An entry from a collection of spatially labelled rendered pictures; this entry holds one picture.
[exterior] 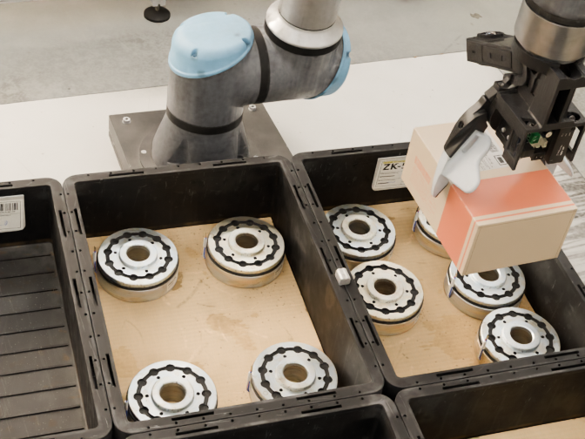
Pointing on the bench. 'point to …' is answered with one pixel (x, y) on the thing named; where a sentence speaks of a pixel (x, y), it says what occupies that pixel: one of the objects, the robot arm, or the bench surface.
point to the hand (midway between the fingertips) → (488, 181)
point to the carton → (489, 205)
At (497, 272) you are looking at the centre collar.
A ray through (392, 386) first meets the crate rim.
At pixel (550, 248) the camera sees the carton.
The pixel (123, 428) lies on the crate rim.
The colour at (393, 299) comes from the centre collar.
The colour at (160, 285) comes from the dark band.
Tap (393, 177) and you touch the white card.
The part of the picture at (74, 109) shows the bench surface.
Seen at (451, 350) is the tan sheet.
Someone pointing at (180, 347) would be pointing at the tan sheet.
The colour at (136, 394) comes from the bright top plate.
